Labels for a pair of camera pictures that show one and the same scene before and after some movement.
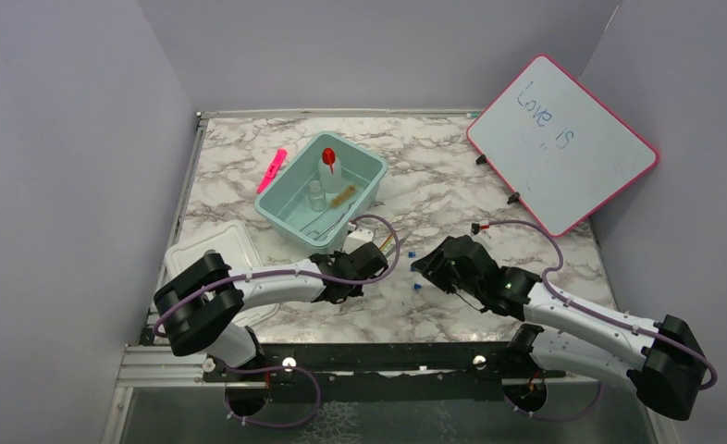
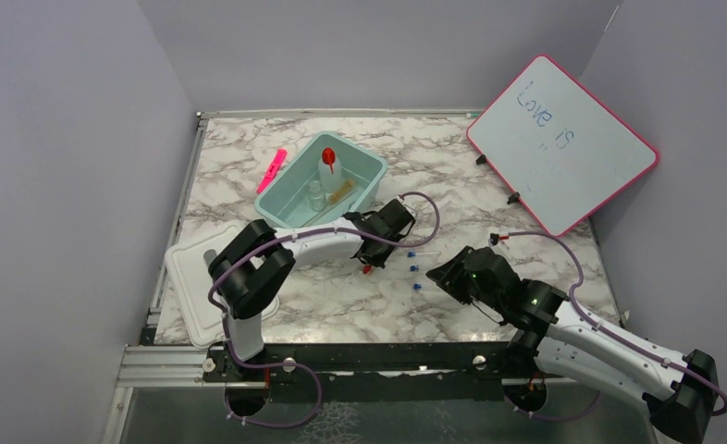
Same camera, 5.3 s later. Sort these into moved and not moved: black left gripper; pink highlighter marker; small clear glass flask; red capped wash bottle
Moved: black left gripper
Not moved: red capped wash bottle; small clear glass flask; pink highlighter marker
